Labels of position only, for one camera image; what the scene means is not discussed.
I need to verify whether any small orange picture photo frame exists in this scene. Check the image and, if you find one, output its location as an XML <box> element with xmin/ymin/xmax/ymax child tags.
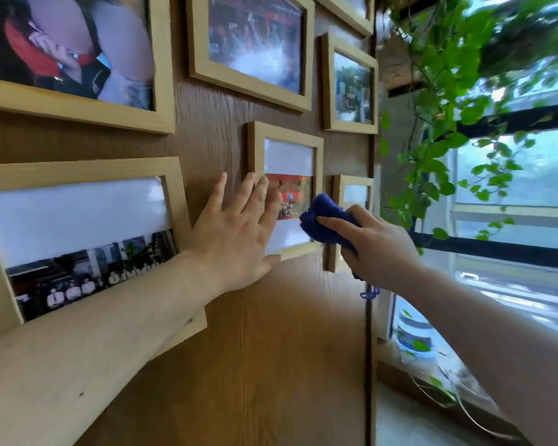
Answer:
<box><xmin>247</xmin><ymin>121</ymin><xmax>325</xmax><ymax>262</ymax></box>

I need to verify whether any lined-up people photo frame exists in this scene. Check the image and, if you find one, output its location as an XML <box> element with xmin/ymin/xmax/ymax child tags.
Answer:
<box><xmin>0</xmin><ymin>156</ymin><xmax>209</xmax><ymax>361</ymax></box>

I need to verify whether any person's right hand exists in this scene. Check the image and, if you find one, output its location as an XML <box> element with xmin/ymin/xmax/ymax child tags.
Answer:
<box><xmin>316</xmin><ymin>204</ymin><xmax>424</xmax><ymax>293</ymax></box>

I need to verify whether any large blue water bottle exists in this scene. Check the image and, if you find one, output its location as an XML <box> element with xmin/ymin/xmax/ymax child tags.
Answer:
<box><xmin>392</xmin><ymin>310</ymin><xmax>440</xmax><ymax>367</ymax></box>

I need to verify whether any black framed window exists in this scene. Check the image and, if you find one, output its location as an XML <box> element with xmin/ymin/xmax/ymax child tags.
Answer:
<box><xmin>386</xmin><ymin>55</ymin><xmax>558</xmax><ymax>330</ymax></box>

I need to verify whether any green vine plant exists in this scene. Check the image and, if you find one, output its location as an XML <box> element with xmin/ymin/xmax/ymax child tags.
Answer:
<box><xmin>379</xmin><ymin>0</ymin><xmax>558</xmax><ymax>256</ymax></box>

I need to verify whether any person's left forearm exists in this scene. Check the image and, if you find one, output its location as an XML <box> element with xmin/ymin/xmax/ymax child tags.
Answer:
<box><xmin>0</xmin><ymin>248</ymin><xmax>226</xmax><ymax>446</ymax></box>

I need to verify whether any group of wooden photo frames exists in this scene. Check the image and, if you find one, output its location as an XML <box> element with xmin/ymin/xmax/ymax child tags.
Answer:
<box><xmin>187</xmin><ymin>0</ymin><xmax>379</xmax><ymax>274</ymax></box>

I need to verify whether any blue cleaning cloth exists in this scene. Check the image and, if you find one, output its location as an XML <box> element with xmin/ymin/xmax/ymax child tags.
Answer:
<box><xmin>299</xmin><ymin>193</ymin><xmax>381</xmax><ymax>300</ymax></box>

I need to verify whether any person's right forearm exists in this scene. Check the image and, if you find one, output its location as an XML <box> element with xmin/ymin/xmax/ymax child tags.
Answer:
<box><xmin>392</xmin><ymin>266</ymin><xmax>558</xmax><ymax>446</ymax></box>

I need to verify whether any person's left hand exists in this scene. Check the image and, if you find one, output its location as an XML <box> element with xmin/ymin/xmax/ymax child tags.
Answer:
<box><xmin>185</xmin><ymin>172</ymin><xmax>282</xmax><ymax>293</ymax></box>

